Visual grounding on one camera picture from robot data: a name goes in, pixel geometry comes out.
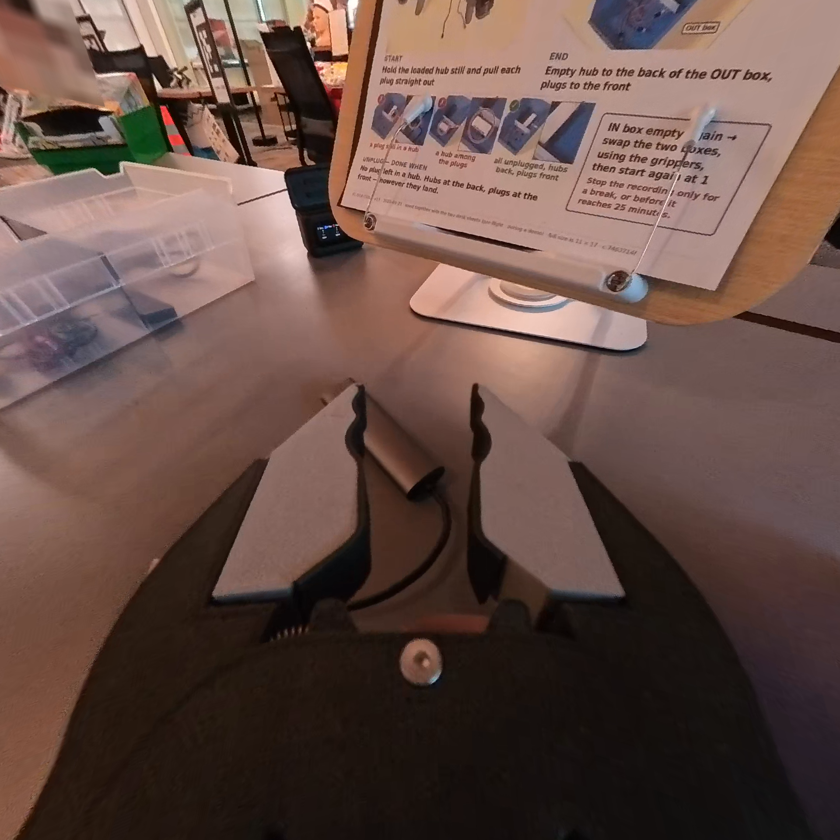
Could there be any wooden background table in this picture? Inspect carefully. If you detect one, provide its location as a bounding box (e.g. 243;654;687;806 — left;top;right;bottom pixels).
157;84;290;165

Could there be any small black display device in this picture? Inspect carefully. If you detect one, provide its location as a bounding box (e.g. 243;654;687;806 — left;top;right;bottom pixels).
284;164;364;258

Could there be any white sheet holder bar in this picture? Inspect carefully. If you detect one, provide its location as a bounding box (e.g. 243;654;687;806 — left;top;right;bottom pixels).
357;209;652;305

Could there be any instruction sheet on wooden stand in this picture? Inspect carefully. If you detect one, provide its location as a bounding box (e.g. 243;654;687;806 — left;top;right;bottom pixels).
328;0;840;327

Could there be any black office chair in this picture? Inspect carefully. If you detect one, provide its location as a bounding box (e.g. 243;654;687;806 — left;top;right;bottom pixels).
259;26;339;168

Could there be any green box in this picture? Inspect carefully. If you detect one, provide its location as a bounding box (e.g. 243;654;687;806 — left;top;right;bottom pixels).
29;105;173;175

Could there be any bundle of dark cables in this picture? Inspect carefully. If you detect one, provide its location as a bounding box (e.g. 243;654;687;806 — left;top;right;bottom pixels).
0;317;99;376

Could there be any grey usb hub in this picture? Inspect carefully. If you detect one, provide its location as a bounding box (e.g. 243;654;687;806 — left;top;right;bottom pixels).
363;394;446;501

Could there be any clear plastic box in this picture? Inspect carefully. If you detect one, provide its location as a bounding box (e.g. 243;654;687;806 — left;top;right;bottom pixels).
0;161;256;411

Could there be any white stand base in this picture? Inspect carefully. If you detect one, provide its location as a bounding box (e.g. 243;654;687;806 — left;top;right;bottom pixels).
410;262;648;352

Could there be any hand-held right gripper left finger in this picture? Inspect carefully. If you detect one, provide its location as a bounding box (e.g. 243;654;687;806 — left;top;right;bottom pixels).
211;384;371;608

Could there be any black hub cable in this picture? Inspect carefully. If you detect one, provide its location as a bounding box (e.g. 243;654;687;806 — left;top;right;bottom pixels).
348;482;455;608

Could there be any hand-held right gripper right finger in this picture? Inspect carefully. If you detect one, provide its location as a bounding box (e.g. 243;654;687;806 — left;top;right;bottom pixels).
466;384;626;624

